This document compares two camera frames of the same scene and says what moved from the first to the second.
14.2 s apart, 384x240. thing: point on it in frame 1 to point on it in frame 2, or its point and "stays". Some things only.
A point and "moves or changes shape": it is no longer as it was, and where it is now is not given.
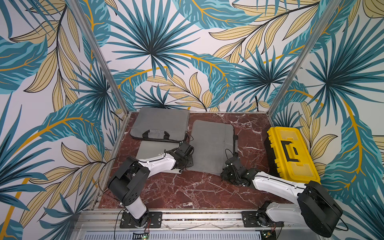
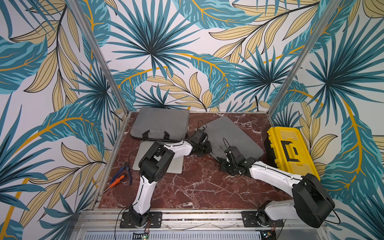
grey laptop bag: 212,142 moves or changes shape
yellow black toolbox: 290,156 stays
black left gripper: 191,162 to 208,149
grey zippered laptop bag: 165,124 stays
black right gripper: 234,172 to 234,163
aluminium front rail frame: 294,224 stays
